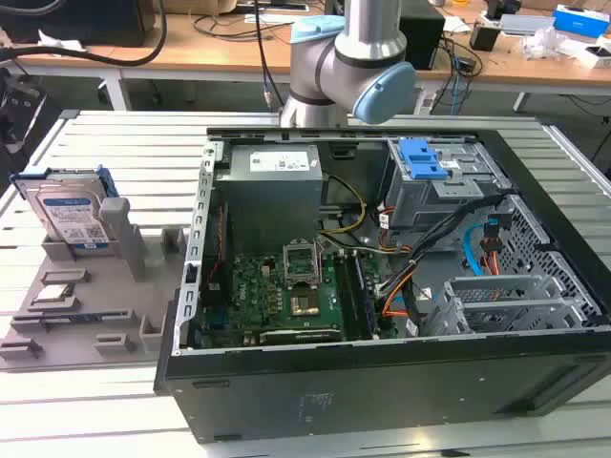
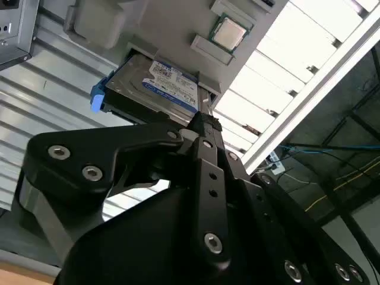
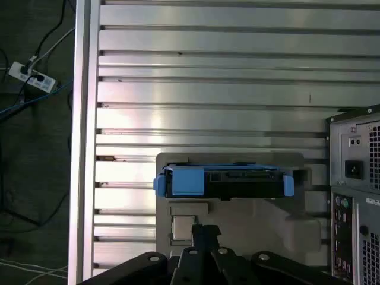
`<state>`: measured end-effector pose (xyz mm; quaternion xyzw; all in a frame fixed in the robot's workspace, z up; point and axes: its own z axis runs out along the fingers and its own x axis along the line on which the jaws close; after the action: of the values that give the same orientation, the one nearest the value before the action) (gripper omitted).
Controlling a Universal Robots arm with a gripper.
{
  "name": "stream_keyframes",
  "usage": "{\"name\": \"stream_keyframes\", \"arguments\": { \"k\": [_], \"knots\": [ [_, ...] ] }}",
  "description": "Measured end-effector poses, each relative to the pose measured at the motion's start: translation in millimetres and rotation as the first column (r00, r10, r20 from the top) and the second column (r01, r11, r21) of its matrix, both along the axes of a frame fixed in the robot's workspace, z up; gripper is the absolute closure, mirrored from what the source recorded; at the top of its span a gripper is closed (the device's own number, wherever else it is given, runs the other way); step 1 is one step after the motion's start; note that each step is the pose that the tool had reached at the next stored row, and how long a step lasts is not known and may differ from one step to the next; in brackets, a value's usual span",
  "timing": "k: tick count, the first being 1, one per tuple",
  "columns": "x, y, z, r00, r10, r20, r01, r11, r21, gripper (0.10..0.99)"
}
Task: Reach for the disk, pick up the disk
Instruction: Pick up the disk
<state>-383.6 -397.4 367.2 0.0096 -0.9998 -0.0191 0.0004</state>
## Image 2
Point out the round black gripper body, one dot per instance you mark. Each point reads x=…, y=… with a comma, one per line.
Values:
x=142, y=243

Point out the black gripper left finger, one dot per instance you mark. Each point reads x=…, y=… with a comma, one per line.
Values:
x=89, y=154

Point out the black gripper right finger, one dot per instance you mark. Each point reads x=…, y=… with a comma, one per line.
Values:
x=267, y=213

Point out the hard disk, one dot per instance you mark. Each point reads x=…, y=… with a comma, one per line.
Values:
x=166, y=86

